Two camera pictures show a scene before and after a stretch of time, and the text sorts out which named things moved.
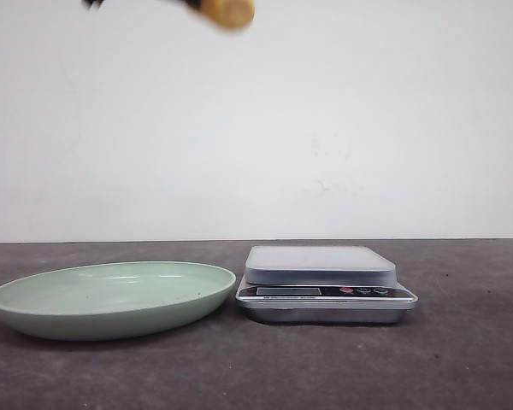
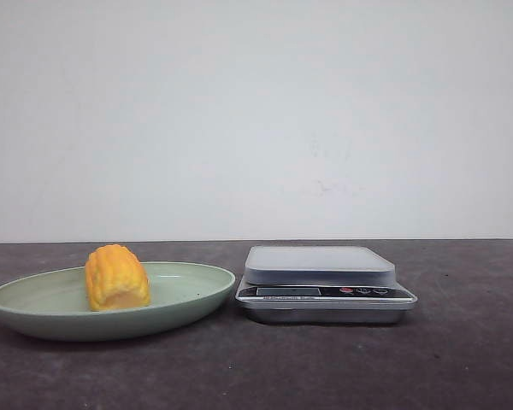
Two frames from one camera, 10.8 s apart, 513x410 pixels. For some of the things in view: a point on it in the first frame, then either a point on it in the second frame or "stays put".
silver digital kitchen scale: (321, 284) stays put
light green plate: (111, 300) stays put
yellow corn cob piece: (232, 14) to (115, 279)
